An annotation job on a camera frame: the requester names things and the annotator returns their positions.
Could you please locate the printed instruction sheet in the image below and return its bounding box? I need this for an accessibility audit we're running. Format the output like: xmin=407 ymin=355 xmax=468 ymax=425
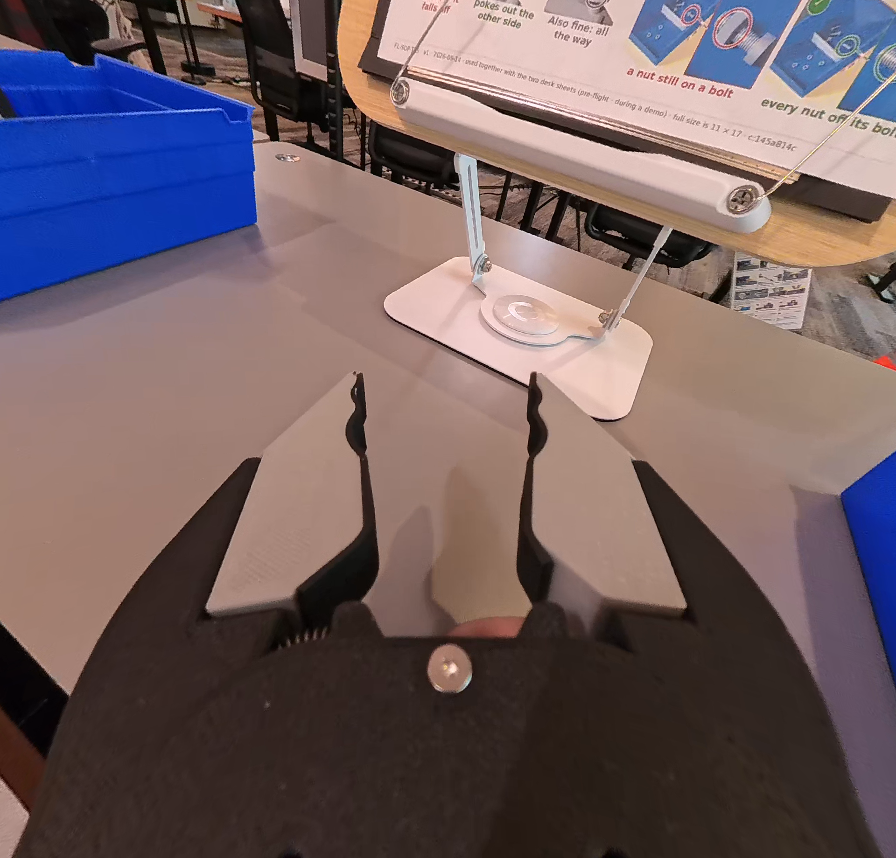
xmin=378 ymin=0 xmax=896 ymax=201

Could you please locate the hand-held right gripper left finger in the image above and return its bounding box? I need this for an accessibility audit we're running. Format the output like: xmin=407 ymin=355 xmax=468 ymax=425
xmin=205 ymin=370 xmax=380 ymax=619

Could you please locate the blue plastic bin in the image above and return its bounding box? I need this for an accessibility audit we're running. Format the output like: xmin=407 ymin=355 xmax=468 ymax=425
xmin=0 ymin=49 xmax=258 ymax=304
xmin=840 ymin=451 xmax=896 ymax=687

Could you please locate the printed picture sheet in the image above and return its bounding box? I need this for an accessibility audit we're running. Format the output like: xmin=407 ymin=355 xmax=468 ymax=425
xmin=730 ymin=251 xmax=814 ymax=332

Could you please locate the black office chair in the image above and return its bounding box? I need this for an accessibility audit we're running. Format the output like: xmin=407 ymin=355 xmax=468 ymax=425
xmin=583 ymin=202 xmax=716 ymax=269
xmin=367 ymin=122 xmax=457 ymax=190
xmin=223 ymin=0 xmax=351 ymax=146

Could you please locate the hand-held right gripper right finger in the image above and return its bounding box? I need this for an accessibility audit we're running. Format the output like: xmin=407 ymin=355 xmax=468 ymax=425
xmin=517 ymin=371 xmax=688 ymax=628

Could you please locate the black backing board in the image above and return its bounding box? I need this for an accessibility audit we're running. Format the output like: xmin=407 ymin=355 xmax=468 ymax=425
xmin=358 ymin=0 xmax=896 ymax=223

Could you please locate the white wooden document stand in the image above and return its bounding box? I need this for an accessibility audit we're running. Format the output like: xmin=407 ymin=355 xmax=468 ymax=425
xmin=339 ymin=0 xmax=896 ymax=423

